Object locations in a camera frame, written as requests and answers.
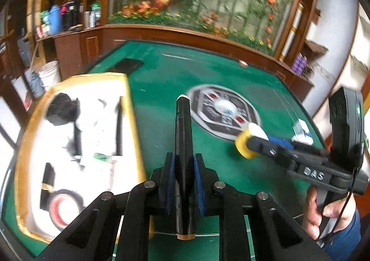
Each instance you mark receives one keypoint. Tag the round table control panel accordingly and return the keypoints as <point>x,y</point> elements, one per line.
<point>222,110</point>

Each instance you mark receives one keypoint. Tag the yellow-taped white box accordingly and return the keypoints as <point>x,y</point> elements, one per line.
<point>95,200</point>

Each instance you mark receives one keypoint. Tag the black marker grey end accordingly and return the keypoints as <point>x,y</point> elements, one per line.
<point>78,139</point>

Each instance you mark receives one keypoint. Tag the black pouch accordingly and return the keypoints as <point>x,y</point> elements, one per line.
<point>62,109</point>

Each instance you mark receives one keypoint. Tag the black phone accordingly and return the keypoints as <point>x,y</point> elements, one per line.
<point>127,66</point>

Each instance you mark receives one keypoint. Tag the blue thermos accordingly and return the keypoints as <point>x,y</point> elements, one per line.
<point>55,19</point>

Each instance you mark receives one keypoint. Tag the person's right hand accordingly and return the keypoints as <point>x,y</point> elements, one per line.
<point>310,214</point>

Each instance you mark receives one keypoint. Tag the blue plastic jug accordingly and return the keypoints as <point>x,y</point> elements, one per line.
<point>35,84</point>

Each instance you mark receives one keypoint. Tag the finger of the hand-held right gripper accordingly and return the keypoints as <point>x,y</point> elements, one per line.
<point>266,147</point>
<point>279,142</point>

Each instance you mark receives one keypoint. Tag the white bottle with green print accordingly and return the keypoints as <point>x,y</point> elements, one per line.
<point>101,158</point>

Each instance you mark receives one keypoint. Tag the long thin black pen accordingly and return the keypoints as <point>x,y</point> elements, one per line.
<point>119,128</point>

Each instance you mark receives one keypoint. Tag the white power adapter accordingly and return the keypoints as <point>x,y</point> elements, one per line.
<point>303,133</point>

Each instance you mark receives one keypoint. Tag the small red white object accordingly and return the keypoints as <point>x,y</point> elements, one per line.
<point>243,63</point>

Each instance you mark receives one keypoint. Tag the white bucket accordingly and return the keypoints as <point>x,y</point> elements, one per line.
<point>50,76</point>

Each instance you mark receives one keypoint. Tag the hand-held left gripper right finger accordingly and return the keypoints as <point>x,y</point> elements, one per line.
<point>200,183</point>

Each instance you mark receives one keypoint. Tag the black tape roll red core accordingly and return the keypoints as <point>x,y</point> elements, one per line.
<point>65,209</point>

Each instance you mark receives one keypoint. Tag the black tube with gold band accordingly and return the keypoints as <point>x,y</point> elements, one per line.
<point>47,183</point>

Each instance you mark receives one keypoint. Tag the wooden cabinet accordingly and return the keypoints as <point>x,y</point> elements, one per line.
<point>81,44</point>

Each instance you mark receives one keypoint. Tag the large white bottle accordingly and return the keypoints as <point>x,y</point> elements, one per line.
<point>95,122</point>

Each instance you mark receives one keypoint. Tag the steel cup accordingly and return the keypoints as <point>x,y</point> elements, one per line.
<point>89,18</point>

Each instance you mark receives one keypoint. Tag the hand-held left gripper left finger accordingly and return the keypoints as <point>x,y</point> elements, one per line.
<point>170,183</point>

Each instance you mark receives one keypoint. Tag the person's right forearm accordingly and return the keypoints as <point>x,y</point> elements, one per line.
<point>348,239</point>

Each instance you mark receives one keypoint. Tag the thick black marker white print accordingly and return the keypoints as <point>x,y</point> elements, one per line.
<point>184,148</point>

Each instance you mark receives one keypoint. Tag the yellow tape roll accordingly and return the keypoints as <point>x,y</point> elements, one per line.
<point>245,142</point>

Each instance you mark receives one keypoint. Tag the purple object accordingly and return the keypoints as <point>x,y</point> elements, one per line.
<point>299,64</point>

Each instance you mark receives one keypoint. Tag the green packet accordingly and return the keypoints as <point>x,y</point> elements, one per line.
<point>44,17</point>

